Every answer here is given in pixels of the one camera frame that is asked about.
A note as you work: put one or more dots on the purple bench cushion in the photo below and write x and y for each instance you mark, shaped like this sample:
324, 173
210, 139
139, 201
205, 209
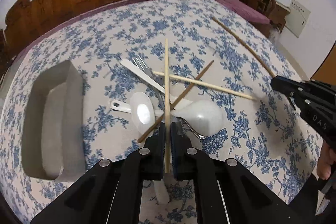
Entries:
75, 19

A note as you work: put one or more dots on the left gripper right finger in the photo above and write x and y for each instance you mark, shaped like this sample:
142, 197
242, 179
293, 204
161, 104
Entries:
180, 143

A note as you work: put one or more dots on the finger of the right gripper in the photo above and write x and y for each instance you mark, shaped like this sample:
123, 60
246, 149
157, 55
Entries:
288, 87

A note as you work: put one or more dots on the white ceramic spoon left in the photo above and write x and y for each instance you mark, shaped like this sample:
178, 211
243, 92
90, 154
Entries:
141, 109

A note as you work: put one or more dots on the dark brown chopstick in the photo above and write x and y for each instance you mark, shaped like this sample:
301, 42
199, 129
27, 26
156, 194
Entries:
175, 102
245, 46

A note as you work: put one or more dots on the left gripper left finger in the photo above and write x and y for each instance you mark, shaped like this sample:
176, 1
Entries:
154, 160

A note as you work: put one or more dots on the purple cushion right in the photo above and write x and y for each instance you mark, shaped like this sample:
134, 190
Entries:
246, 12

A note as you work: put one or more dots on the right hand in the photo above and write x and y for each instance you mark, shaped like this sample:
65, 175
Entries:
326, 159

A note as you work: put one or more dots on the light bamboo chopstick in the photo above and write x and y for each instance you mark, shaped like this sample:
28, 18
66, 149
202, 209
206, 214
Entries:
211, 86
167, 109

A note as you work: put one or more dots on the silver metal fork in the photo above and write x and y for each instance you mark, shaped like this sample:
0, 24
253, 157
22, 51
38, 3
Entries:
138, 61

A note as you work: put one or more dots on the metal rectangular tray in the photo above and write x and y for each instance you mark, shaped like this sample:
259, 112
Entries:
52, 140

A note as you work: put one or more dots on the white wall electrical box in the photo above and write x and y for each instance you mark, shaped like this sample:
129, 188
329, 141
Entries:
297, 19

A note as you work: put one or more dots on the white ceramic spoon right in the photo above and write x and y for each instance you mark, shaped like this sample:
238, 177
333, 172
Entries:
205, 117

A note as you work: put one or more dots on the white ceramic spoon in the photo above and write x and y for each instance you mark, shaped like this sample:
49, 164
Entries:
205, 117
141, 109

